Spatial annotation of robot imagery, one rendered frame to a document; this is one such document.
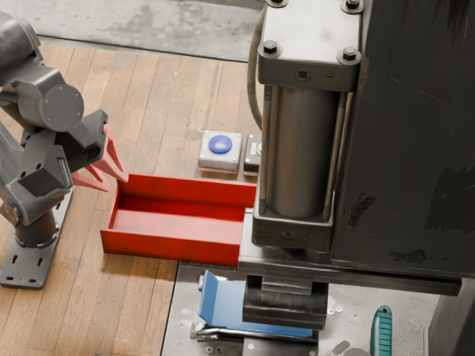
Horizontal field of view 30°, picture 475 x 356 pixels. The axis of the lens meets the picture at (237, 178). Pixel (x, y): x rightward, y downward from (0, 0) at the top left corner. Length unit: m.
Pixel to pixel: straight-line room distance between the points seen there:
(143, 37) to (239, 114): 1.55
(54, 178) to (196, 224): 0.39
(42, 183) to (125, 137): 0.48
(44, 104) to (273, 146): 0.29
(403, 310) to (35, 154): 0.60
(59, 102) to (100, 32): 2.10
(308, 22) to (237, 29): 2.30
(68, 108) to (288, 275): 0.32
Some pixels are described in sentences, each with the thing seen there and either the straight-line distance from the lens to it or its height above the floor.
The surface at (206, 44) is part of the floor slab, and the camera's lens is 3.07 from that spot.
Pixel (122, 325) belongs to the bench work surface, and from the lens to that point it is 1.33.
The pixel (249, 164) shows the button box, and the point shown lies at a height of 0.93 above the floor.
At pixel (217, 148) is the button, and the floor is 0.94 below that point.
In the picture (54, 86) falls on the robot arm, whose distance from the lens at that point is 1.05.
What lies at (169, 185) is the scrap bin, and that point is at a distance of 1.42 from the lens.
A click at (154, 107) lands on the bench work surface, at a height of 0.90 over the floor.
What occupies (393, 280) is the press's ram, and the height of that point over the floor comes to 1.18.
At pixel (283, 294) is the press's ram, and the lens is 1.07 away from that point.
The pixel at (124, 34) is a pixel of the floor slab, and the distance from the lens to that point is 3.12.
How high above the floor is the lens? 2.04
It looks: 50 degrees down
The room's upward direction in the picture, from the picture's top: 1 degrees clockwise
